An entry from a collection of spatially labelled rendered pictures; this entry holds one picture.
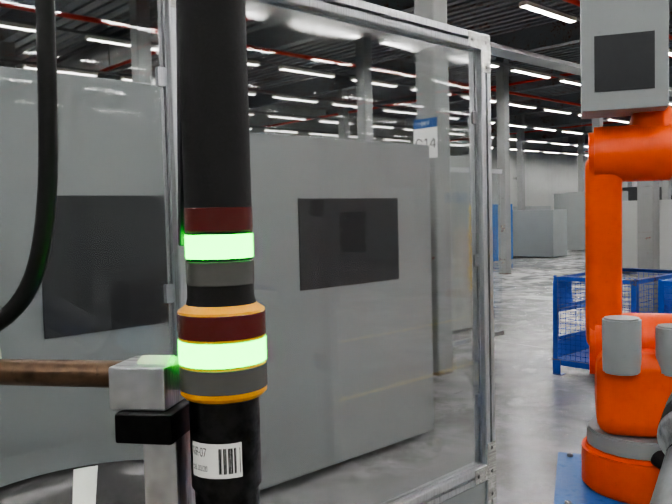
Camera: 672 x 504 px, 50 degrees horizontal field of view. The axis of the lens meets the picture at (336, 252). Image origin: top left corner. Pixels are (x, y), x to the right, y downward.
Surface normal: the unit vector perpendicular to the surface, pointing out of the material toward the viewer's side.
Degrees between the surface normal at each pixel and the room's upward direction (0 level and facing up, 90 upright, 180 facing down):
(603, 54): 90
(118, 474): 43
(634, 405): 90
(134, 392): 90
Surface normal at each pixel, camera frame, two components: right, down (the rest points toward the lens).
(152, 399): -0.18, 0.06
